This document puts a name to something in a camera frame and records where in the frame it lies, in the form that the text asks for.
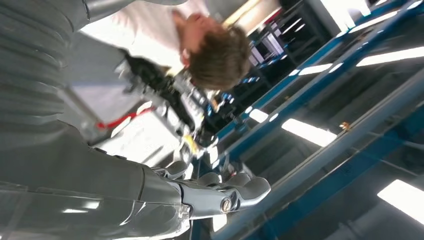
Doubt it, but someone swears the person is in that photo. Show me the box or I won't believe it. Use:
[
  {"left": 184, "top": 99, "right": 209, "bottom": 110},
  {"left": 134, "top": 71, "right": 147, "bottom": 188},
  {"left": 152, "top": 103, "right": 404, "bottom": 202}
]
[{"left": 79, "top": 0, "right": 253, "bottom": 91}]

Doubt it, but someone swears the white display board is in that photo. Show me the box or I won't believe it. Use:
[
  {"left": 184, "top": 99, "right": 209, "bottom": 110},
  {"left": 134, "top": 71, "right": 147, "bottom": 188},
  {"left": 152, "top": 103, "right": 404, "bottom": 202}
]
[{"left": 96, "top": 109, "right": 186, "bottom": 167}]

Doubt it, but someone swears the white ceiling light panel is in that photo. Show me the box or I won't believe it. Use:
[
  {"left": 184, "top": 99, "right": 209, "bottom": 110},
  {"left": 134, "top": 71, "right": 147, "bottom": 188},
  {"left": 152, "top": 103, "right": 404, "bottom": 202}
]
[
  {"left": 377, "top": 179, "right": 424, "bottom": 226},
  {"left": 356, "top": 46, "right": 424, "bottom": 68},
  {"left": 248, "top": 108, "right": 270, "bottom": 124},
  {"left": 298, "top": 62, "right": 334, "bottom": 76},
  {"left": 281, "top": 118, "right": 338, "bottom": 148}
]

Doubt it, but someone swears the dark storage rack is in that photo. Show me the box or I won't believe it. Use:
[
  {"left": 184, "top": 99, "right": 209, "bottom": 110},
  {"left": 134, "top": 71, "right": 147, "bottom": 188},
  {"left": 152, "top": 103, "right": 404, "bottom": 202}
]
[{"left": 245, "top": 0, "right": 322, "bottom": 70}]

